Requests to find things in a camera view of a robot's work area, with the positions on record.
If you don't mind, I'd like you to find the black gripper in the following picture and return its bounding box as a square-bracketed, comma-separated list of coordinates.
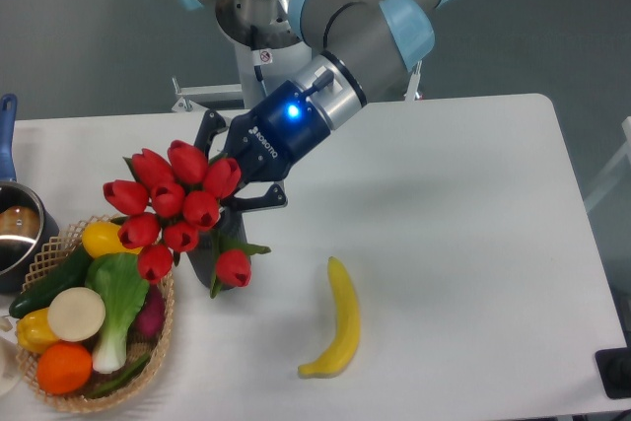
[194, 81, 330, 214]

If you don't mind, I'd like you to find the red tulip bouquet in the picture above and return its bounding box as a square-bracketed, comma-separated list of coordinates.
[103, 140, 270, 296]

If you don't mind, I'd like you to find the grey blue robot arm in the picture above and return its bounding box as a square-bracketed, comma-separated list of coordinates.
[180, 0, 451, 214]

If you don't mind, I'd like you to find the dark grey ribbed vase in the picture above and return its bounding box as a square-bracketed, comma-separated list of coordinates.
[184, 206, 250, 291]

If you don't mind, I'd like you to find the yellow squash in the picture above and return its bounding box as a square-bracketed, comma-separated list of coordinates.
[81, 221, 159, 266]

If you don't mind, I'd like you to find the green bok choy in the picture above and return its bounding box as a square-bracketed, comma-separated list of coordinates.
[86, 252, 149, 374]

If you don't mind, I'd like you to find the purple red vegetable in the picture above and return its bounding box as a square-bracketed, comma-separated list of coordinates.
[134, 286, 165, 337]

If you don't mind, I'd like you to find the yellow banana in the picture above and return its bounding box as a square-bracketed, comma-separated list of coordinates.
[297, 256, 362, 379]

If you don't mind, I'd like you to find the green cucumber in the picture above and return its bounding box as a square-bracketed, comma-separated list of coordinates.
[9, 245, 93, 319]

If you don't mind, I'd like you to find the cream round disc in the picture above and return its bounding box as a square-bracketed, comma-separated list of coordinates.
[47, 287, 105, 342]

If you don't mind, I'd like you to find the woven wicker basket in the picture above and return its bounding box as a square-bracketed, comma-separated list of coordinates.
[16, 216, 175, 414]

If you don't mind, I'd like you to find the green chili pepper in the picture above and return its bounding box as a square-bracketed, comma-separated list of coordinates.
[86, 352, 151, 399]

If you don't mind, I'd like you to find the yellow bell pepper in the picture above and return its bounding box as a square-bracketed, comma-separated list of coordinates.
[17, 308, 59, 354]

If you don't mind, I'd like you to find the orange fruit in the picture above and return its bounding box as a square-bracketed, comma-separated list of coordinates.
[36, 341, 93, 395]

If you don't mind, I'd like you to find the small garlic piece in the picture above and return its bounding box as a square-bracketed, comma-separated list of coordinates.
[0, 316, 13, 332]

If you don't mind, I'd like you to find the black device at edge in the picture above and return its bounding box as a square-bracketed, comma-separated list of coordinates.
[595, 347, 630, 399]

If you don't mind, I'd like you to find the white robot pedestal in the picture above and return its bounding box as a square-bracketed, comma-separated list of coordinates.
[186, 0, 435, 125]

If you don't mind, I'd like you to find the blue handled saucepan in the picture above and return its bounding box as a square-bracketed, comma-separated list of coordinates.
[1, 94, 59, 294]

